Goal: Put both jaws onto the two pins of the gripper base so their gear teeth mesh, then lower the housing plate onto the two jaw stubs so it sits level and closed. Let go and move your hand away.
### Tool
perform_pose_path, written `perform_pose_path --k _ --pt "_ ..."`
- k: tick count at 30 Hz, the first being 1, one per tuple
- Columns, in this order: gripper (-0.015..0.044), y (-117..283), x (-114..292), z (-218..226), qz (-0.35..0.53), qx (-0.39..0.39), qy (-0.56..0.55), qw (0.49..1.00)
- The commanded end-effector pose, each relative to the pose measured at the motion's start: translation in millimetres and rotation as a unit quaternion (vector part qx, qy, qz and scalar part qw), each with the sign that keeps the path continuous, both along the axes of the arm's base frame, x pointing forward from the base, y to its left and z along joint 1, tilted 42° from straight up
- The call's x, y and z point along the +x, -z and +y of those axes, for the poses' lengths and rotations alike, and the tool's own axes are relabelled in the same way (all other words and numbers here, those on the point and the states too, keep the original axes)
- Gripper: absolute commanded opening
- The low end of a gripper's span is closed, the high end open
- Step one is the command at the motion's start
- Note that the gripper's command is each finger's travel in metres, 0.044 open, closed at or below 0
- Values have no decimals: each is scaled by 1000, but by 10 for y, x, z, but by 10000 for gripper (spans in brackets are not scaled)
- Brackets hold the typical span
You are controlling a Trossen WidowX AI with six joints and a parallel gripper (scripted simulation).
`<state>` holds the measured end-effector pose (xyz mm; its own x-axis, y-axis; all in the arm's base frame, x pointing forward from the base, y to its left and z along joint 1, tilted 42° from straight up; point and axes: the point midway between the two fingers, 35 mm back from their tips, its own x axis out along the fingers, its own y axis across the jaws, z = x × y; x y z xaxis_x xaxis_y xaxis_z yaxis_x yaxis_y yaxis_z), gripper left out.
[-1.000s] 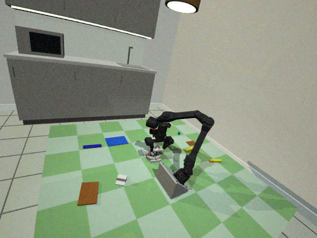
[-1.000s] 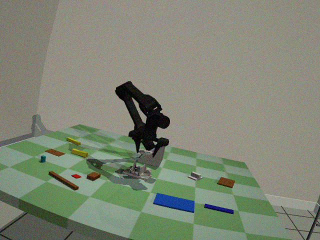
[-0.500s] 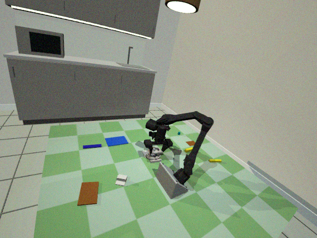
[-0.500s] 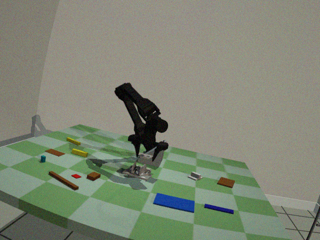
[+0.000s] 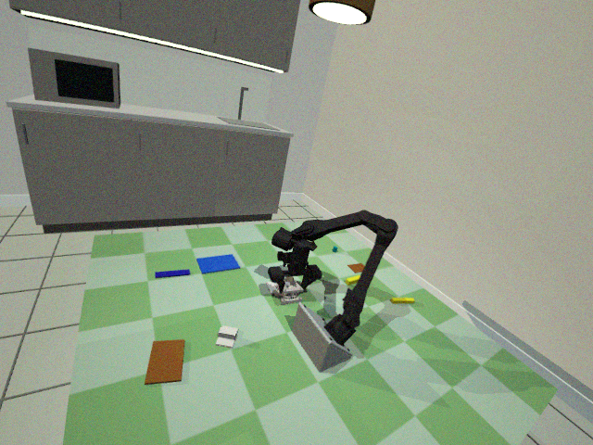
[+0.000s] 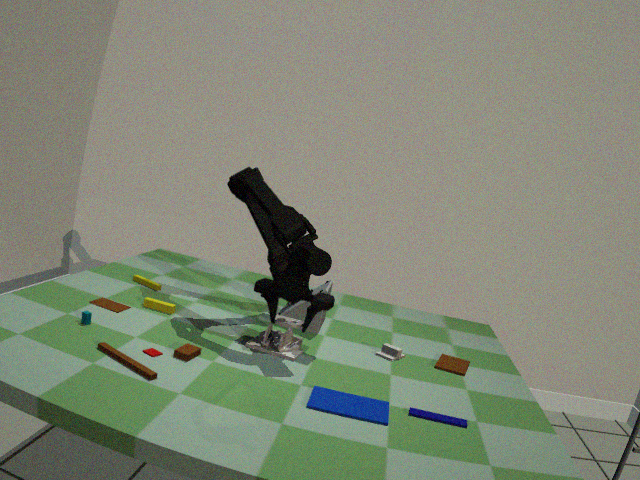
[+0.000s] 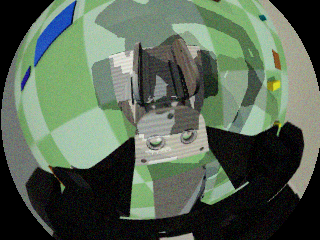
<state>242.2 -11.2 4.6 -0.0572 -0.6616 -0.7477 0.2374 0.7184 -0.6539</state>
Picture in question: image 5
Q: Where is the blue flat rectangular plate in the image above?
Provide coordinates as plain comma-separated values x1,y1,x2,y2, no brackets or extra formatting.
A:
196,254,240,273

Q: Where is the yellow rectangular bar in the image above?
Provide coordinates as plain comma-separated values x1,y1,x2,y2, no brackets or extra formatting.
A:
346,275,360,286
390,298,414,304

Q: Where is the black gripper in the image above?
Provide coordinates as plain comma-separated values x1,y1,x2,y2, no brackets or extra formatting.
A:
268,254,322,294

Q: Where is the dark blue flat bar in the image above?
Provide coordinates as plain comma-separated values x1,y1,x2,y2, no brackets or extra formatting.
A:
155,269,191,278

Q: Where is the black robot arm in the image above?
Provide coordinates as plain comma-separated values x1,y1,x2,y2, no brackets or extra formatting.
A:
271,210,398,347

